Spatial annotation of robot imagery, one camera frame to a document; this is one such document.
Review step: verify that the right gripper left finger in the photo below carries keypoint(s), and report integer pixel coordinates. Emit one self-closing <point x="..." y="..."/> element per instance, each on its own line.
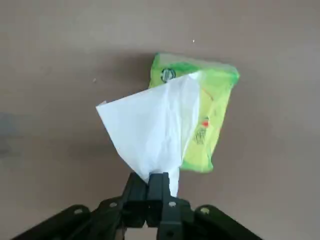
<point x="135" y="205"/>

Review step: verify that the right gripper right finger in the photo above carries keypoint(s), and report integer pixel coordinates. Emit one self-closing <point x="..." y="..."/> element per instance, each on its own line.
<point x="180" y="222"/>

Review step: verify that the white tissue sheet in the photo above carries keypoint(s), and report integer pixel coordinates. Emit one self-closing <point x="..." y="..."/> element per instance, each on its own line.
<point x="150" y="125"/>

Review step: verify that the green tissue pack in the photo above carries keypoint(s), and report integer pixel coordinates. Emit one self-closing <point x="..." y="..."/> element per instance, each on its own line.
<point x="215" y="120"/>

